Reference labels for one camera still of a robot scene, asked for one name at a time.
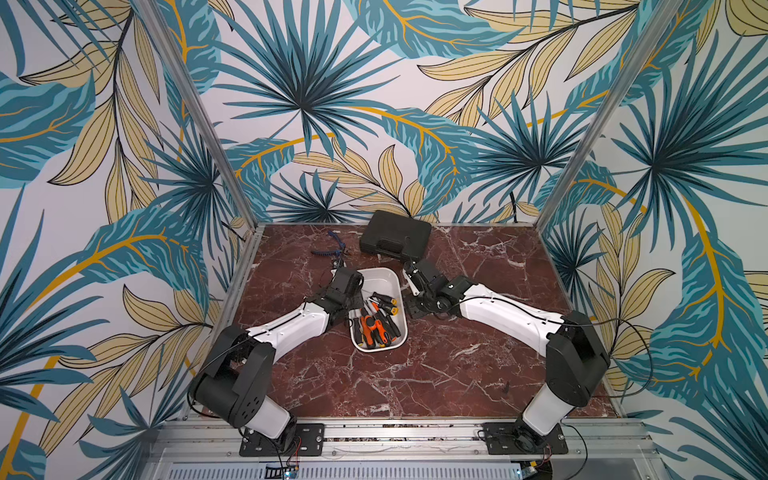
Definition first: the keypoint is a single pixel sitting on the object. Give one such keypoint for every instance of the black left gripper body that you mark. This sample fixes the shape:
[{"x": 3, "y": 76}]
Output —
[{"x": 356, "y": 301}]

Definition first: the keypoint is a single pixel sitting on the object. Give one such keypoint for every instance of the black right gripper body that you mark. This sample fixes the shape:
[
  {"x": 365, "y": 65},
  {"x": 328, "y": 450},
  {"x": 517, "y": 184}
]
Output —
[{"x": 421, "y": 273}]

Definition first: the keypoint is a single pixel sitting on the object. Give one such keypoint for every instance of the black yellow screwdriver long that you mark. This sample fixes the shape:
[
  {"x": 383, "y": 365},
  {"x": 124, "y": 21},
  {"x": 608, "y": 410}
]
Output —
[{"x": 384, "y": 299}]

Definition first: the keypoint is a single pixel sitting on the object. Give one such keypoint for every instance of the white plastic storage box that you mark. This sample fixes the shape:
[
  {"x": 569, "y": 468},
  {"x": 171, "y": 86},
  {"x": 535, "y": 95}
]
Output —
[{"x": 384, "y": 281}]

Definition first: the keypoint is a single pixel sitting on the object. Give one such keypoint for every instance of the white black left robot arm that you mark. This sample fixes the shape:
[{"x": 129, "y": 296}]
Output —
[{"x": 235, "y": 377}]

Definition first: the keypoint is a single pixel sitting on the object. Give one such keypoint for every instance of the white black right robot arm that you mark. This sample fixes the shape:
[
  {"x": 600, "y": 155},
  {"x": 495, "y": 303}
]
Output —
[{"x": 575, "y": 358}]

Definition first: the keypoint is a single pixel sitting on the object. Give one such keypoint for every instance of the blue black cutting pliers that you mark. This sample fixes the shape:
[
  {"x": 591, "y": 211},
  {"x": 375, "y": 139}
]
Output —
[{"x": 336, "y": 251}]

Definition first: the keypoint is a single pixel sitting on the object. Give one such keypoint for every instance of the black plastic tool case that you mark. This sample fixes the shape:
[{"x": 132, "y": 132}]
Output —
[{"x": 399, "y": 237}]

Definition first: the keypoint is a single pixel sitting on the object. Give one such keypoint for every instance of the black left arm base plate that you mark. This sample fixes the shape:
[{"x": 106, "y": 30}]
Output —
[{"x": 302, "y": 439}]

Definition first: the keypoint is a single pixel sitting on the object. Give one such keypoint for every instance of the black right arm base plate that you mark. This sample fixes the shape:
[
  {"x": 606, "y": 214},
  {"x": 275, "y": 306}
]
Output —
[{"x": 516, "y": 438}]

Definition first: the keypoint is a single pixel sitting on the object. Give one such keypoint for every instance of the aluminium frame post left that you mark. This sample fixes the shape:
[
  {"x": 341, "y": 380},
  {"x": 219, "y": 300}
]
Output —
[{"x": 160, "y": 34}]

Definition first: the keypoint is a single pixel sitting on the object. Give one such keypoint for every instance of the aluminium frame post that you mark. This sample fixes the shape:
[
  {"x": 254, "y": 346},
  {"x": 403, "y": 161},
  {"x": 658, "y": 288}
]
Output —
[
  {"x": 160, "y": 34},
  {"x": 662, "y": 16}
]

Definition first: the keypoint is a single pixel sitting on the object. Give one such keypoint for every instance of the aluminium front rail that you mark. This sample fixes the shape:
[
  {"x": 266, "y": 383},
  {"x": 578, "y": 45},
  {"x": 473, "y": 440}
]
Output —
[{"x": 413, "y": 448}]

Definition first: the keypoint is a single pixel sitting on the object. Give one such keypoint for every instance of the aluminium frame post right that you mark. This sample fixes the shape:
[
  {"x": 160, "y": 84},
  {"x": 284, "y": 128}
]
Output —
[{"x": 662, "y": 16}]

